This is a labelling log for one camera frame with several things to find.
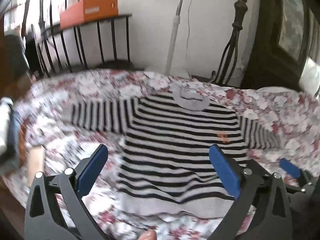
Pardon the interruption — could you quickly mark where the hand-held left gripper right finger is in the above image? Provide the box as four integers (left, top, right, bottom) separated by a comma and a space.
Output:
209, 144, 294, 240

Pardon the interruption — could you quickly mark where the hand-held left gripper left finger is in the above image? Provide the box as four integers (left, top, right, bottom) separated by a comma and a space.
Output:
25, 144, 110, 240

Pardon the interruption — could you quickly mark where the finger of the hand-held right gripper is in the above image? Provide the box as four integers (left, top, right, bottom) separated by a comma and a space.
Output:
279, 158, 314, 194

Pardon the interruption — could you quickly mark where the black white striped sweater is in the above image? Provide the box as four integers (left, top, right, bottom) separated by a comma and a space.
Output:
71, 91, 283, 218

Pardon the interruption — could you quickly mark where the person's left hand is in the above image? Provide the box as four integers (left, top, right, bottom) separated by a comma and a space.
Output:
139, 230, 157, 240

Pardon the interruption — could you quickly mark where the floral blanket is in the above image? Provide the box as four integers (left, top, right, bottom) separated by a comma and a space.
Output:
0, 69, 320, 240

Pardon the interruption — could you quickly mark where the white plastic bag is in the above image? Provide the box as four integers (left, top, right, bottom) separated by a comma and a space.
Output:
299, 60, 320, 93

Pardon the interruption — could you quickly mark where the blue and white cloth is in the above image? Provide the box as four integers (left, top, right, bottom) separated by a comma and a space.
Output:
0, 97, 22, 157

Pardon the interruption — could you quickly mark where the black metal rack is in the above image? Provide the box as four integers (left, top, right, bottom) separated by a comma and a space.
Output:
21, 0, 133, 78

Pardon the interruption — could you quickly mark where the orange box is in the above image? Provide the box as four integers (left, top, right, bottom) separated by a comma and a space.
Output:
59, 0, 118, 28

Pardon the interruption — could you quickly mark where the fan power cord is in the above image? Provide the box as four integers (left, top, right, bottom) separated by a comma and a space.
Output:
184, 0, 193, 77

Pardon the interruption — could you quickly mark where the black metal bed frame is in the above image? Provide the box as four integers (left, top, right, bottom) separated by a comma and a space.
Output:
212, 0, 250, 85

